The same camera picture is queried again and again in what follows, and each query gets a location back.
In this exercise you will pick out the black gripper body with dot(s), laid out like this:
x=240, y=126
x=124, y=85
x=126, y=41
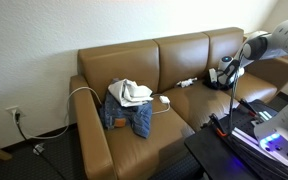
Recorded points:
x=222, y=84

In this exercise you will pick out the dark navy garment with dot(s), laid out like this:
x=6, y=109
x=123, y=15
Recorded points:
x=209, y=84

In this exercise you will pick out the white sock grey toe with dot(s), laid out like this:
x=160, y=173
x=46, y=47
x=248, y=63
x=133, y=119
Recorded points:
x=185, y=82

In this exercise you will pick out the blue denim jeans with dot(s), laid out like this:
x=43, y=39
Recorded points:
x=140, y=120

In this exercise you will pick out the beige khaki pants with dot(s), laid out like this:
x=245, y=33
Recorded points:
x=130, y=93

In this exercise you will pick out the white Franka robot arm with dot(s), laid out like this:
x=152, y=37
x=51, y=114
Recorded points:
x=284, y=36

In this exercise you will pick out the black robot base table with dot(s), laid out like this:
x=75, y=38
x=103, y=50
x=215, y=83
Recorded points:
x=214, y=156

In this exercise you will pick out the brown leather sofa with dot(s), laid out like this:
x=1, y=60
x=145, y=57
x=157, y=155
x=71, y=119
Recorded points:
x=134, y=143

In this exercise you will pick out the white power adapter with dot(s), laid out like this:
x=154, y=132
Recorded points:
x=164, y=99

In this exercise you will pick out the grey power brick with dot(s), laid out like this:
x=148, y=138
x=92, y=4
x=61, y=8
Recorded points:
x=39, y=149

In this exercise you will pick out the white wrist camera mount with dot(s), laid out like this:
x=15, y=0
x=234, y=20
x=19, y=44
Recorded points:
x=212, y=74

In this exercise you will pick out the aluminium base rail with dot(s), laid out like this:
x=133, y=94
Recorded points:
x=250, y=143

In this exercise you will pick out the white wall outlet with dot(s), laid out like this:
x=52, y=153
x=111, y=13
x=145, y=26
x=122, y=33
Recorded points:
x=12, y=110

